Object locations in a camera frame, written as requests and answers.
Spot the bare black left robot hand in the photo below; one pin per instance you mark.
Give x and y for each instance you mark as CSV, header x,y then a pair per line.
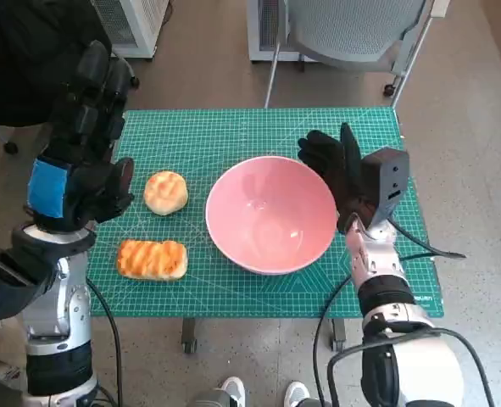
x,y
85,186

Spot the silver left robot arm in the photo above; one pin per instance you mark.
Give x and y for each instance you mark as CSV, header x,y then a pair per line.
x,y
59,305

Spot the grey mesh chair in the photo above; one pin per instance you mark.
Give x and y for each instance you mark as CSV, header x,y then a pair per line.
x,y
352,29

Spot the white shoe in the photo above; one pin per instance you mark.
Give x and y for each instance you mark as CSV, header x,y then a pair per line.
x,y
296,392
234,390

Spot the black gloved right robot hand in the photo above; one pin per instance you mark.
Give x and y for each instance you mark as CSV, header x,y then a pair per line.
x,y
343,178

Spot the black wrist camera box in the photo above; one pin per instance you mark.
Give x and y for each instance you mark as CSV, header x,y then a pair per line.
x,y
387,182
8,284

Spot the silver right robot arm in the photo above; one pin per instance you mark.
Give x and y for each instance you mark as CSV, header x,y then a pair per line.
x,y
402,322

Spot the rectangular toy bread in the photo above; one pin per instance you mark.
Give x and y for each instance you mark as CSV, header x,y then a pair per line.
x,y
152,259

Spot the green cutting mat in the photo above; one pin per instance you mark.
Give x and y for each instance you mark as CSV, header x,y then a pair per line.
x,y
190,135

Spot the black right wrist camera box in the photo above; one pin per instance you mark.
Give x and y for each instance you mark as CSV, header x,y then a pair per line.
x,y
387,182

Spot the black chair caster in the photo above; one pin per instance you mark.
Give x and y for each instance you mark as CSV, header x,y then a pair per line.
x,y
11,147
136,82

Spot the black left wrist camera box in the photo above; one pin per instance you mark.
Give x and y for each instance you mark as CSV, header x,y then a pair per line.
x,y
8,284

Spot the round toy bread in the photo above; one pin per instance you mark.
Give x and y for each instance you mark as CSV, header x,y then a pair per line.
x,y
165,193

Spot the white air purifier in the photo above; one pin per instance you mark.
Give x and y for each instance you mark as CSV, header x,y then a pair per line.
x,y
267,25

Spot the pink bowl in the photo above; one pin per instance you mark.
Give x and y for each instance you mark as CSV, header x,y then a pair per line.
x,y
271,212

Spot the white grille cabinet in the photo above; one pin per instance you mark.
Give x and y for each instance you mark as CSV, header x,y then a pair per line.
x,y
131,25

